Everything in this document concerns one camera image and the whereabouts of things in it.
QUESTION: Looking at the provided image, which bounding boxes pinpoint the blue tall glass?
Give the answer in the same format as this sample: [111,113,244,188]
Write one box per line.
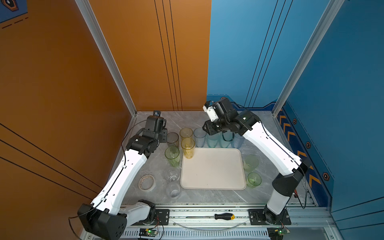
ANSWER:
[231,134,245,149]

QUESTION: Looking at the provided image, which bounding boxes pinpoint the light blue glass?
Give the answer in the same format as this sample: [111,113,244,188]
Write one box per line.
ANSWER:
[194,128,207,148]

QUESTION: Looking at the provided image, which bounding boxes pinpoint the yellow tall glass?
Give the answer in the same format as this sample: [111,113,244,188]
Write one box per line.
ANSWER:
[180,128,194,140]

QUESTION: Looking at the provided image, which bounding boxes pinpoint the yellow ribbed glass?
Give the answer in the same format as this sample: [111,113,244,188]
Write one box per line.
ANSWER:
[182,138,196,159]

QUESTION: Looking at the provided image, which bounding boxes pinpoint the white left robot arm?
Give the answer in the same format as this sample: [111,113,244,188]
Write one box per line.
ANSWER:
[77,111,168,240]

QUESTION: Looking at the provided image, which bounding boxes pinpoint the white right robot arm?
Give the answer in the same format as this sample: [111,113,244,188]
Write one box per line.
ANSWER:
[203,98,309,225]

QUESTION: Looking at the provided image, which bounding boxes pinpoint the cream rectangular tray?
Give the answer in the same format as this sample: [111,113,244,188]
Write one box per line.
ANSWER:
[180,148,247,191]

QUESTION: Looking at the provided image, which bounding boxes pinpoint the teal glass right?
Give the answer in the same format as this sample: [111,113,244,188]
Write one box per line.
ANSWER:
[220,131,234,148]

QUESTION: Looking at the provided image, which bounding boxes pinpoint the teal glass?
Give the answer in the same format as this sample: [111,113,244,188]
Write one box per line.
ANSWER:
[207,133,221,148]
[220,131,234,148]

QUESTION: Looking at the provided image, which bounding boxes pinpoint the grey smoked glass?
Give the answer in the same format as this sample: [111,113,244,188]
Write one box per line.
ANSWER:
[167,132,179,148]

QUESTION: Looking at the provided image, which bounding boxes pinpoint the teal glass left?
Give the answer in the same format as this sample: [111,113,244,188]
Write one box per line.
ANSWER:
[207,133,221,148]

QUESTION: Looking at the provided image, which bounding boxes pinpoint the green glass left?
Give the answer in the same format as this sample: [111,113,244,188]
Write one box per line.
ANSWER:
[165,146,180,168]

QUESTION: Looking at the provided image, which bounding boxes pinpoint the pale green glass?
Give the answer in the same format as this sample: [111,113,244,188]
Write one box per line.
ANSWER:
[243,155,260,173]

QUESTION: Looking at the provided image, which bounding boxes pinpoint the clear glass upper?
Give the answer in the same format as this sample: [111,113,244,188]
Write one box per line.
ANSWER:
[164,167,181,182]

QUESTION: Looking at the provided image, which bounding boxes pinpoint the clear glass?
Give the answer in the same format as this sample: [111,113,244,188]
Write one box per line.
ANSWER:
[166,182,182,200]
[164,167,181,182]

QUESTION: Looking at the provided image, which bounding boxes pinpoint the tape roll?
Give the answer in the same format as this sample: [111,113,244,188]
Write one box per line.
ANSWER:
[139,175,156,192]

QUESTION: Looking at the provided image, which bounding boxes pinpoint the clear glass lower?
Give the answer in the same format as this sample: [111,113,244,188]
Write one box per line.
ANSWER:
[166,182,182,200]

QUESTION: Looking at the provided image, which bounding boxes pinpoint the green short glass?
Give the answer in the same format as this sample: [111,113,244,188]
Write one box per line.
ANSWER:
[246,172,262,188]

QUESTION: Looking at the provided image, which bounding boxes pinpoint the black yellow screwdriver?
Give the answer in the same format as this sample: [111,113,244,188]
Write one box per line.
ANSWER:
[187,213,235,221]

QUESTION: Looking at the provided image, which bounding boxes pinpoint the left green circuit board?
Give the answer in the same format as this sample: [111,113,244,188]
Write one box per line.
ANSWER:
[138,229,159,240]

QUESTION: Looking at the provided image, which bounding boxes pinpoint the green circuit board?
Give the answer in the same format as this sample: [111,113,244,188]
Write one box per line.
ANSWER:
[138,229,159,240]
[267,228,291,240]

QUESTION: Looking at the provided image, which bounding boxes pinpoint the right green circuit board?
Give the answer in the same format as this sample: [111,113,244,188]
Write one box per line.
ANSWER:
[267,228,291,240]

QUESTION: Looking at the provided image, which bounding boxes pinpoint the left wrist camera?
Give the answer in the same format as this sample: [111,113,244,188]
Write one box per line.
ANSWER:
[153,110,161,117]

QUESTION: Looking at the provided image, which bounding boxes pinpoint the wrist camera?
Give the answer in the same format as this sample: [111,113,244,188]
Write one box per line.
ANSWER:
[203,101,219,122]
[153,110,161,117]

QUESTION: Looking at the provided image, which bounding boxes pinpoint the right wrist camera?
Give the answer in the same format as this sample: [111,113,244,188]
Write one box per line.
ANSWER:
[203,101,219,122]

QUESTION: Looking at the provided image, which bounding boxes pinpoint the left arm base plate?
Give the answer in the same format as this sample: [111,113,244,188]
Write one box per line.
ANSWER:
[134,209,170,226]

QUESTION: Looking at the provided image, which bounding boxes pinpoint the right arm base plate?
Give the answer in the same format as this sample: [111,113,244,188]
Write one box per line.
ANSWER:
[248,209,292,226]

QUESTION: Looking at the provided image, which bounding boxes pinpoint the clear cable on rail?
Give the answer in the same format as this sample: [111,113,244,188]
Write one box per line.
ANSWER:
[170,220,248,232]

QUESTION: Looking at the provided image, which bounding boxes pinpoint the aluminium front rail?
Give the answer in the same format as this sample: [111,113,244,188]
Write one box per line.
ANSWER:
[78,204,344,240]

